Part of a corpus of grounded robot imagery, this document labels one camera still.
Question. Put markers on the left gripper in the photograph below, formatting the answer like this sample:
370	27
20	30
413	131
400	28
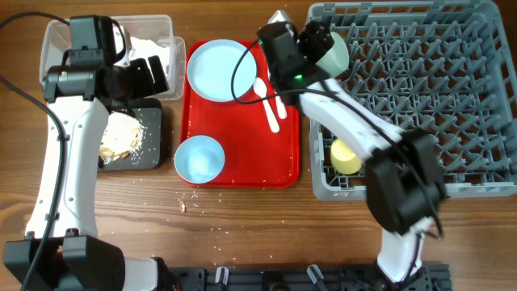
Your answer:
145	86

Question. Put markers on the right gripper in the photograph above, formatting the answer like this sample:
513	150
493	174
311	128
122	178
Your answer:
316	40

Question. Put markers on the pale green bowl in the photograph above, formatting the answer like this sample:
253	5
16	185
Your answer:
336	60

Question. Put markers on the white napkin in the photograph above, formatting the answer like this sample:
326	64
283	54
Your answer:
148	48

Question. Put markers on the white rice pile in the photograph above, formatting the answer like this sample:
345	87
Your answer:
118	120

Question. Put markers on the light blue plate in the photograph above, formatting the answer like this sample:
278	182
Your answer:
210	69

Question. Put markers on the white plastic spoon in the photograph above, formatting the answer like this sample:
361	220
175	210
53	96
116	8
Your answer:
260	89

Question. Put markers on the white plastic fork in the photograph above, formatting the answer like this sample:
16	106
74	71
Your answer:
281	108

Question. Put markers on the brown food scraps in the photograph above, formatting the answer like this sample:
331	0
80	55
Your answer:
119	144

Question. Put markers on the light blue bowl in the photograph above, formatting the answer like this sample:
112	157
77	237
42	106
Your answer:
199	159

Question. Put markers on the yellow plastic cup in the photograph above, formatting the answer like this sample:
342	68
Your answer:
343	159

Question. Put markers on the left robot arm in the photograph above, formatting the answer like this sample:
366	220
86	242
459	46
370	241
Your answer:
61	250

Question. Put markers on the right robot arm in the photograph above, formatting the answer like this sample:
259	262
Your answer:
404	182

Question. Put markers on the black waste tray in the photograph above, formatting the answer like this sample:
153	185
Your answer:
149	112

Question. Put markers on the clear plastic waste bin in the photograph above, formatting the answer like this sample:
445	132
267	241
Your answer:
145	36

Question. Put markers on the grey dishwasher rack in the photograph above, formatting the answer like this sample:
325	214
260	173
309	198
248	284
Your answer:
441	66

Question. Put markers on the food scrap on table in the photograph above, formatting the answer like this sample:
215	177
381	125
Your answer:
182	206

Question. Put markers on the red serving tray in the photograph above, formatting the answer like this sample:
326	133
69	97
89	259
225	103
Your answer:
255	157

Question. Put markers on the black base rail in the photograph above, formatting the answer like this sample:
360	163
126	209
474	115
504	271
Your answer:
430	277

